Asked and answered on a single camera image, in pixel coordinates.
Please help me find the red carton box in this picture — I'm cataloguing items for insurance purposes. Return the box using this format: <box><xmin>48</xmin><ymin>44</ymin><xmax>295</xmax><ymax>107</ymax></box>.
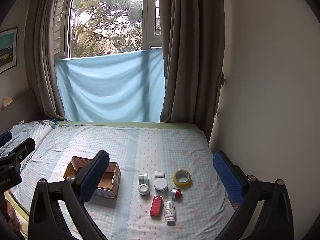
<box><xmin>150</xmin><ymin>195</ymin><xmax>163</xmax><ymax>217</ymax></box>

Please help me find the yellow tape roll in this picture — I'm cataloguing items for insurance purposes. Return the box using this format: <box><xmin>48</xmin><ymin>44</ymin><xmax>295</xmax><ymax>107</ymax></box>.
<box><xmin>173</xmin><ymin>169</ymin><xmax>192</xmax><ymax>187</ymax></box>

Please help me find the person's left hand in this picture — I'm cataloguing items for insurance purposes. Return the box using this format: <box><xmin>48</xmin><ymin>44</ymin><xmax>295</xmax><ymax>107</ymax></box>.
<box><xmin>4</xmin><ymin>200</ymin><xmax>22</xmax><ymax>232</ymax></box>

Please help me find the white pill bottle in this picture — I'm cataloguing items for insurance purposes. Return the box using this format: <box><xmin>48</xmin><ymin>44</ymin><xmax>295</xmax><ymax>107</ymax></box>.
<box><xmin>163</xmin><ymin>200</ymin><xmax>176</xmax><ymax>222</ymax></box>

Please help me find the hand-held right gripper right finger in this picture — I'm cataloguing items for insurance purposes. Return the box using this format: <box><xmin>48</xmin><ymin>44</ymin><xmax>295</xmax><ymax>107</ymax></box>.
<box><xmin>212</xmin><ymin>151</ymin><xmax>294</xmax><ymax>240</ymax></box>

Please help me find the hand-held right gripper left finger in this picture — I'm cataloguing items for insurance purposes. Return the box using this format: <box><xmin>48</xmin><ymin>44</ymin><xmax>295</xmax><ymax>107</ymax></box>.
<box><xmin>28</xmin><ymin>150</ymin><xmax>110</xmax><ymax>240</ymax></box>

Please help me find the large white round jar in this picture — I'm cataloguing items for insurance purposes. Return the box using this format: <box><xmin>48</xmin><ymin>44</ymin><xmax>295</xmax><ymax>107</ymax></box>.
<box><xmin>154</xmin><ymin>177</ymin><xmax>168</xmax><ymax>193</ymax></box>

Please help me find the cardboard box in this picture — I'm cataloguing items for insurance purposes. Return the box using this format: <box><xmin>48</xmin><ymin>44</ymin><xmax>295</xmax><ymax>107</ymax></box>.
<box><xmin>63</xmin><ymin>156</ymin><xmax>121</xmax><ymax>198</ymax></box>

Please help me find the wall poster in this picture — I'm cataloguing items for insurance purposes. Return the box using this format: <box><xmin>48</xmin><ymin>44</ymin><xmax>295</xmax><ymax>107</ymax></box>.
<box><xmin>0</xmin><ymin>27</ymin><xmax>18</xmax><ymax>74</ymax></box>

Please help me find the light blue hanging cloth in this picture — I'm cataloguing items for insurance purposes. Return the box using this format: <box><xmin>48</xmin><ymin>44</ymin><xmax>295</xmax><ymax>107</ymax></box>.
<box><xmin>54</xmin><ymin>48</ymin><xmax>166</xmax><ymax>123</ymax></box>

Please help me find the window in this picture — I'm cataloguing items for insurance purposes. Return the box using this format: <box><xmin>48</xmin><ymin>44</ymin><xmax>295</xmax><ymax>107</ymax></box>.
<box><xmin>53</xmin><ymin>0</ymin><xmax>163</xmax><ymax>58</ymax></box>

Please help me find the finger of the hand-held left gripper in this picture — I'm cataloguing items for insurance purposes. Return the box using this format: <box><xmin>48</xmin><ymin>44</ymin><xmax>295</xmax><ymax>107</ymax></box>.
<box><xmin>0</xmin><ymin>137</ymin><xmax>36</xmax><ymax>171</ymax></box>
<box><xmin>0</xmin><ymin>131</ymin><xmax>13</xmax><ymax>147</ymax></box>

